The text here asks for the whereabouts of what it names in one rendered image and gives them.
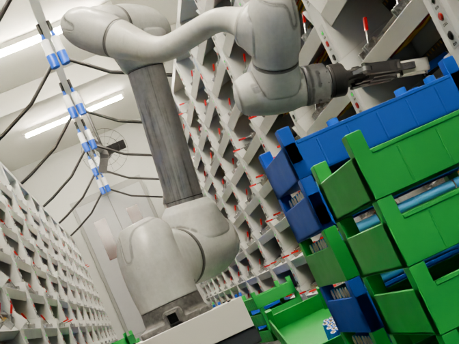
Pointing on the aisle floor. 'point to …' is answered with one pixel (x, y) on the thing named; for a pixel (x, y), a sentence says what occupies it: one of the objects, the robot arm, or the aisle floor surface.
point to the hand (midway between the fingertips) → (412, 67)
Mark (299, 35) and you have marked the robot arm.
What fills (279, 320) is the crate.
